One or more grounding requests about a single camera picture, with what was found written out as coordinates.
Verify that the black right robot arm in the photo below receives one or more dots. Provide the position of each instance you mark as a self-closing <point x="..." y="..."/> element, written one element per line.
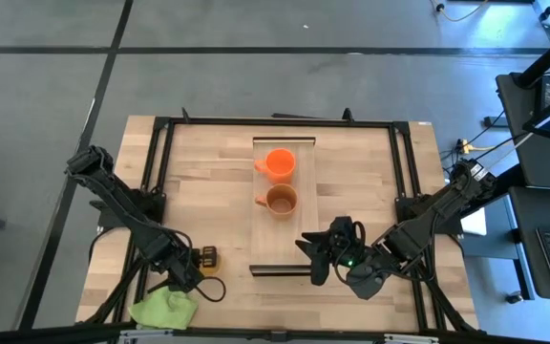
<point x="437" y="210"/>

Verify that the dark grey desk with keyboard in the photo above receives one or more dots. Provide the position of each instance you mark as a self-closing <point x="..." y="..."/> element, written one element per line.
<point x="525" y="248"/>

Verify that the green cloth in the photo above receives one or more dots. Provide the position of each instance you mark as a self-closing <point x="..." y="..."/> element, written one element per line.
<point x="162" y="310"/>

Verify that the bright orange mug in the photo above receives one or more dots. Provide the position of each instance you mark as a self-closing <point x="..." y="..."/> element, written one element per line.
<point x="281" y="165"/>

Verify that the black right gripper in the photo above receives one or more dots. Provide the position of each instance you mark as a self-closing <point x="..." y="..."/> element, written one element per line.
<point x="346" y="241"/>

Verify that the black caster wheel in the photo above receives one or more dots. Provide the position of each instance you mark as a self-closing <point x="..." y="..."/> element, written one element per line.
<point x="514" y="297"/>

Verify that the wooden shelf with black frame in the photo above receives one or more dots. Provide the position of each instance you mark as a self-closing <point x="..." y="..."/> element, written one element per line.
<point x="284" y="234"/>

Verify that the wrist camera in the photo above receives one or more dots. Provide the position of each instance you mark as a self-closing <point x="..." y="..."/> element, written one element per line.
<point x="365" y="284"/>
<point x="186" y="282"/>

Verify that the black table rail frame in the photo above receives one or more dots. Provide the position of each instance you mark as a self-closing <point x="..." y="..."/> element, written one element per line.
<point x="280" y="122"/>

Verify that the tan orange mug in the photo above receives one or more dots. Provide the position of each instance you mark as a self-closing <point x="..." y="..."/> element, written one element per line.
<point x="282" y="200"/>

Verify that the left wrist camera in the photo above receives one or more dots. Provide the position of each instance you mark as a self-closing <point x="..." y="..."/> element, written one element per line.
<point x="186" y="282"/>

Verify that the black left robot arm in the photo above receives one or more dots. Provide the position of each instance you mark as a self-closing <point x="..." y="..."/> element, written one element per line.
<point x="127" y="210"/>

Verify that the black diagonal pole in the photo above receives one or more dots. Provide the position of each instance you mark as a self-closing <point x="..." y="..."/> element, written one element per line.
<point x="549" y="59"/>

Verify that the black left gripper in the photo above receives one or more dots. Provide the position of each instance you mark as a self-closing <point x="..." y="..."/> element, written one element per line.
<point x="182" y="253"/>

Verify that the dark grey desk with laptop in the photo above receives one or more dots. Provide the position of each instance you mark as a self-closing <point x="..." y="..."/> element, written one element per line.
<point x="533" y="143"/>

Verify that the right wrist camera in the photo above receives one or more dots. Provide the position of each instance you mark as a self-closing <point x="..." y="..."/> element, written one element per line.
<point x="365" y="284"/>

